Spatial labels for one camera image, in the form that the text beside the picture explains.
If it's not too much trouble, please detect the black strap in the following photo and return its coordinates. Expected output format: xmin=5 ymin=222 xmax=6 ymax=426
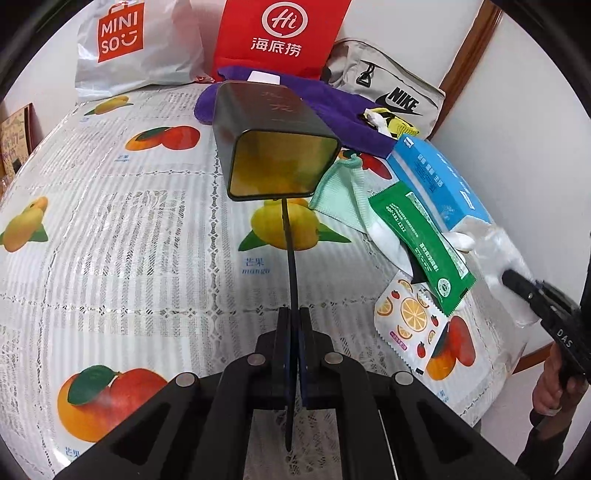
xmin=279 ymin=197 xmax=302 ymax=453

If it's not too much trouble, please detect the white tissue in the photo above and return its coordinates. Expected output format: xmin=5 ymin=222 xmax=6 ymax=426
xmin=443 ymin=222 xmax=539 ymax=328

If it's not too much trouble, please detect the white sponge block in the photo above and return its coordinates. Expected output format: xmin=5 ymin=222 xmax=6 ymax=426
xmin=247 ymin=70 xmax=280 ymax=85

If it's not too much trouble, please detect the person's dark sleeve forearm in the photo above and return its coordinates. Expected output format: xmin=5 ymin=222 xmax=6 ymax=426
xmin=516 ymin=411 xmax=590 ymax=480

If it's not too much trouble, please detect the person's right hand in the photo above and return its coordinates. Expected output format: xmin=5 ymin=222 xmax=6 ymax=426
xmin=532 ymin=343 xmax=589 ymax=422

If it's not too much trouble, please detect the fruit print sachet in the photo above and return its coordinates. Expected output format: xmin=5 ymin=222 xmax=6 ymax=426
xmin=374 ymin=271 xmax=448 ymax=375

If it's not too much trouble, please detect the green white plastic packet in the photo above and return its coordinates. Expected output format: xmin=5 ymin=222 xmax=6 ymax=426
xmin=369 ymin=181 xmax=476 ymax=316

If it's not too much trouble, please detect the blue tissue pack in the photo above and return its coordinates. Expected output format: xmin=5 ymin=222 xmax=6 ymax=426
xmin=387 ymin=134 xmax=493 ymax=239

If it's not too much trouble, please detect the mint green cloth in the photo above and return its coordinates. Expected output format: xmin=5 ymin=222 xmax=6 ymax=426
xmin=310 ymin=154 xmax=370 ymax=233

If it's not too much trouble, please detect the fruit pattern tablecloth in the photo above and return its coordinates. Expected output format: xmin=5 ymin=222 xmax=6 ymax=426
xmin=1 ymin=84 xmax=527 ymax=479

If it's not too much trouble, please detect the dark green gold tin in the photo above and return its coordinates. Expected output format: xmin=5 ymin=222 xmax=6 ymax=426
xmin=212 ymin=81 xmax=342 ymax=202

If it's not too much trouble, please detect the purple towel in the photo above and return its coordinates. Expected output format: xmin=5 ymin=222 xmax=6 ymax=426
xmin=194 ymin=66 xmax=396 ymax=159

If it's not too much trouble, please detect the grey Nike pouch bag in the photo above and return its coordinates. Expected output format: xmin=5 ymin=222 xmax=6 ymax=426
xmin=325 ymin=39 xmax=446 ymax=139

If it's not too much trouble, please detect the red Haidilao paper bag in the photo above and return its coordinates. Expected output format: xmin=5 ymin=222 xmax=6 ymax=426
xmin=212 ymin=0 xmax=349 ymax=80

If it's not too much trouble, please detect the white Miniso plastic bag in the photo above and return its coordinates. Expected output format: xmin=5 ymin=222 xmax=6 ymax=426
xmin=75 ymin=0 xmax=211 ymax=102

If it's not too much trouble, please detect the brown framed picture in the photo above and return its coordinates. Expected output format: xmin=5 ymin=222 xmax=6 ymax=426
xmin=1 ymin=103 xmax=34 ymax=180

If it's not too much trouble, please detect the brown wooden door frame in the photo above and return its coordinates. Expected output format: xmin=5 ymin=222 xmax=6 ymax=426
xmin=429 ymin=1 xmax=503 ymax=139

